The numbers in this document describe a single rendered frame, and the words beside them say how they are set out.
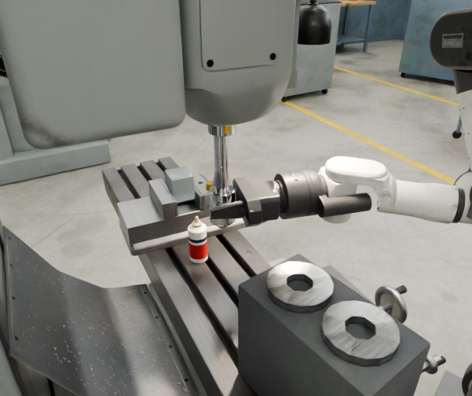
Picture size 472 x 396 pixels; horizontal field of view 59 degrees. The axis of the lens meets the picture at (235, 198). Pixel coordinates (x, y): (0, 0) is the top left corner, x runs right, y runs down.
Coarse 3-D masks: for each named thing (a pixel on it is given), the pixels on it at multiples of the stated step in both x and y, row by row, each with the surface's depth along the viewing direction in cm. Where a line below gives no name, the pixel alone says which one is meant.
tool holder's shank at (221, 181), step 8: (216, 136) 68; (216, 144) 69; (224, 144) 69; (216, 152) 70; (224, 152) 69; (216, 160) 70; (224, 160) 70; (216, 168) 71; (224, 168) 71; (216, 176) 72; (224, 176) 72; (216, 184) 72; (224, 184) 72
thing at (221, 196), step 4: (212, 188) 74; (232, 188) 74; (212, 192) 73; (216, 192) 73; (220, 192) 73; (224, 192) 73; (228, 192) 73; (232, 192) 73; (212, 196) 73; (216, 196) 72; (220, 196) 72; (224, 196) 72; (228, 196) 73; (232, 196) 74
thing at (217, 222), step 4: (212, 200) 73; (216, 200) 73; (220, 200) 73; (224, 200) 73; (228, 200) 73; (232, 200) 74; (212, 204) 74; (216, 204) 73; (220, 204) 73; (212, 220) 76; (216, 220) 75; (220, 220) 75; (224, 220) 75; (228, 220) 75; (232, 220) 76; (216, 224) 76; (220, 224) 75; (224, 224) 75; (228, 224) 76
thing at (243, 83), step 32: (192, 0) 48; (224, 0) 49; (256, 0) 51; (288, 0) 54; (192, 32) 50; (224, 32) 51; (256, 32) 53; (288, 32) 56; (192, 64) 52; (224, 64) 53; (256, 64) 55; (288, 64) 59; (192, 96) 55; (224, 96) 56; (256, 96) 59
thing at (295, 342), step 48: (240, 288) 57; (288, 288) 55; (336, 288) 57; (240, 336) 62; (288, 336) 51; (336, 336) 48; (384, 336) 48; (288, 384) 54; (336, 384) 46; (384, 384) 44
